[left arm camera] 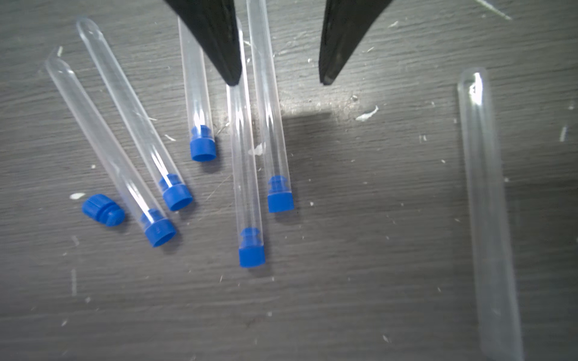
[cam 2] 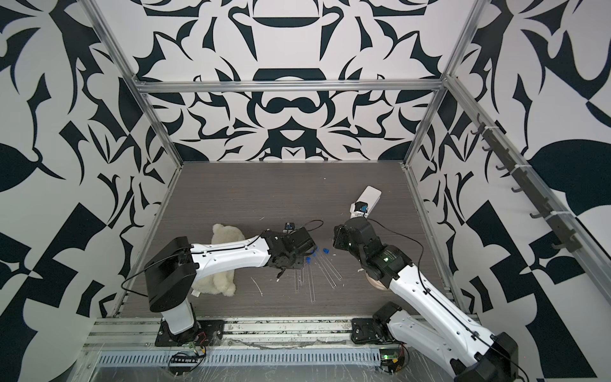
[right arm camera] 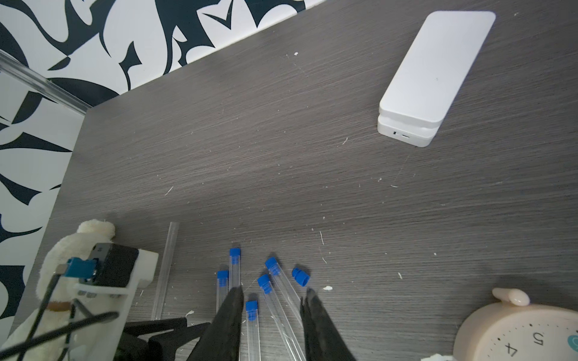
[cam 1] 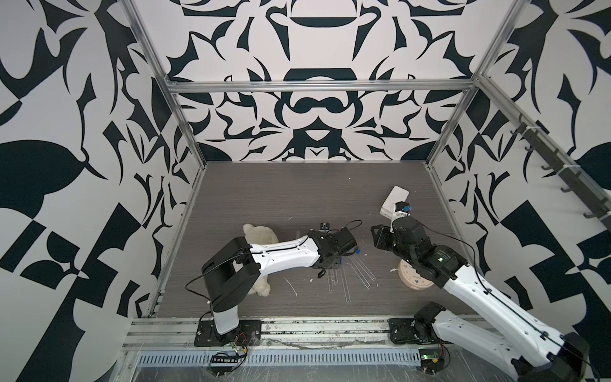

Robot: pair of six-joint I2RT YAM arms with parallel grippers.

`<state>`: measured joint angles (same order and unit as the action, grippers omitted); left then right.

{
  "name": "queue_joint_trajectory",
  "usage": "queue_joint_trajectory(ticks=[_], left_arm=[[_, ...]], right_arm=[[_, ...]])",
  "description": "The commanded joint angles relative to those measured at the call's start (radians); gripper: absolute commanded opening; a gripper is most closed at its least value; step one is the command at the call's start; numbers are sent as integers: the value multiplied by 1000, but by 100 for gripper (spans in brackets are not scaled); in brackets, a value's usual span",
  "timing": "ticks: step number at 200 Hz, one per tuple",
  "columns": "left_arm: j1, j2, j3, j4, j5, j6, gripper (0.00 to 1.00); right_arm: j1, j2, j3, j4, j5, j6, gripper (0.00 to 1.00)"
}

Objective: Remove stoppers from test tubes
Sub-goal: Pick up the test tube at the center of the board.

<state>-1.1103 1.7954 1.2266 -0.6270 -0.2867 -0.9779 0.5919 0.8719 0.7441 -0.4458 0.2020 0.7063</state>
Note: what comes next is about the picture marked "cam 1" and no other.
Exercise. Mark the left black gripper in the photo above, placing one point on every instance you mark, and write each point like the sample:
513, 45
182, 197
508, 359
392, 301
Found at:
337, 262

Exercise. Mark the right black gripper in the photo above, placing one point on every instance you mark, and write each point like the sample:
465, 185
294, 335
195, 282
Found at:
380, 235

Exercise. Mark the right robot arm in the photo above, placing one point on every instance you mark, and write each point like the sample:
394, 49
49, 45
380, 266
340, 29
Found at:
522, 346

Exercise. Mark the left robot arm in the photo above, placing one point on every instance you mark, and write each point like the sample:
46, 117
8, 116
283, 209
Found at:
235, 269

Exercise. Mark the white rectangular box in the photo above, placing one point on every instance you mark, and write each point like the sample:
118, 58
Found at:
397, 195

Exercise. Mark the white plush dog toy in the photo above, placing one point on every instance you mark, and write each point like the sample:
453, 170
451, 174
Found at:
260, 235

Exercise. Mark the right electronics board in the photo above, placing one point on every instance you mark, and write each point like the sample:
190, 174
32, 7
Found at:
433, 361

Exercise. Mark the electronics board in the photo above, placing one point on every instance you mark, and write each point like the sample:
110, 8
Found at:
433, 361
223, 363

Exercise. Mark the left electronics board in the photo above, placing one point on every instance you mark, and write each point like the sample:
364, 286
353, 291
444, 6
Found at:
223, 363

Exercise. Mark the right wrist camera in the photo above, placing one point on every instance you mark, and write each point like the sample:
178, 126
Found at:
402, 209

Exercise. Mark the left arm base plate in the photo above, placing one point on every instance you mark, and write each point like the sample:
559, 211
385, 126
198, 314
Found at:
248, 332

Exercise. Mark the black wall hook rail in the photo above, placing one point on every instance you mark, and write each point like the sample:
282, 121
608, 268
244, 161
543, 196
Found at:
558, 163

